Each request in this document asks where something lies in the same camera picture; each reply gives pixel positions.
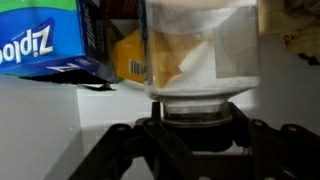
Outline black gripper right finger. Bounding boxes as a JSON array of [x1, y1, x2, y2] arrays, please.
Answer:
[[229, 102, 320, 180]]

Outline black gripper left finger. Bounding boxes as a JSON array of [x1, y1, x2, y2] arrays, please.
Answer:
[[68, 101, 198, 180]]

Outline white bottle black cap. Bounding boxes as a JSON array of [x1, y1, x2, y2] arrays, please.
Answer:
[[142, 0, 262, 153]]

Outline yellow plastic bag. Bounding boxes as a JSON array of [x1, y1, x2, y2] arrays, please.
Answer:
[[111, 27, 148, 85]]

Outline beige bundled plastic bags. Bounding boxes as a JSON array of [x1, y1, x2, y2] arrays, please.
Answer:
[[257, 0, 320, 67]]

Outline blue Ziploc box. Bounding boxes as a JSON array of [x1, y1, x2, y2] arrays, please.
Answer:
[[0, 0, 117, 85]]

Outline wooden wall cabinet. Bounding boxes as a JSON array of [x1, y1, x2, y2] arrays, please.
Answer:
[[0, 0, 320, 180]]

